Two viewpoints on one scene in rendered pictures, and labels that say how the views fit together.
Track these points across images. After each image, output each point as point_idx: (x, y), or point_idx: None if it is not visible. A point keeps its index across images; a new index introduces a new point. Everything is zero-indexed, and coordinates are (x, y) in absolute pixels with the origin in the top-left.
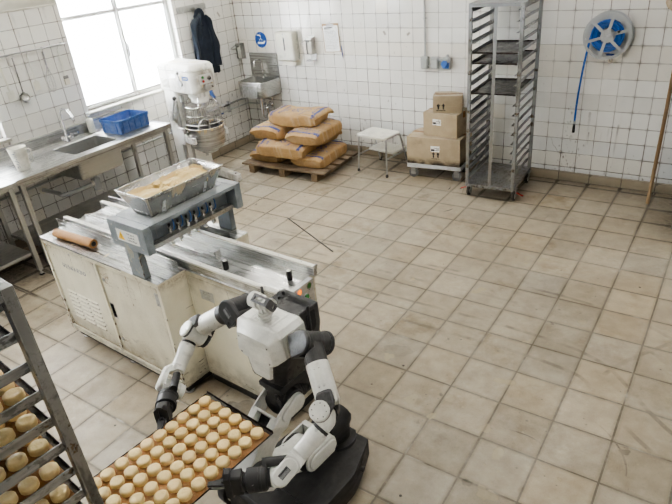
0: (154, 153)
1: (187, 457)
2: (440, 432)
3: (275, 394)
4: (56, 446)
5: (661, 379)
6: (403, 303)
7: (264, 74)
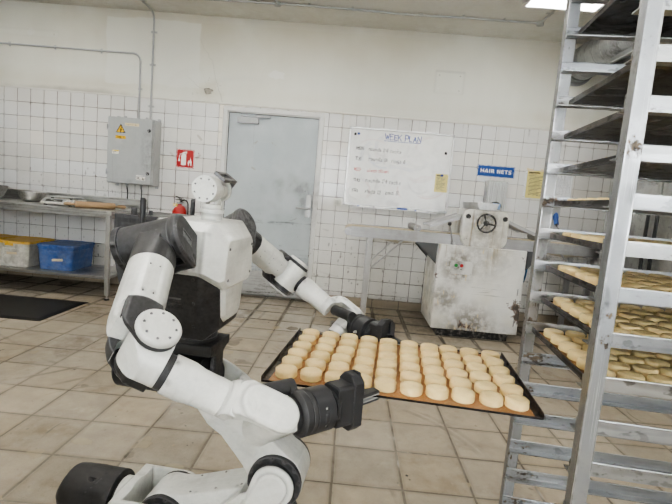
0: None
1: (391, 353)
2: (36, 484)
3: (223, 349)
4: (564, 164)
5: None
6: None
7: None
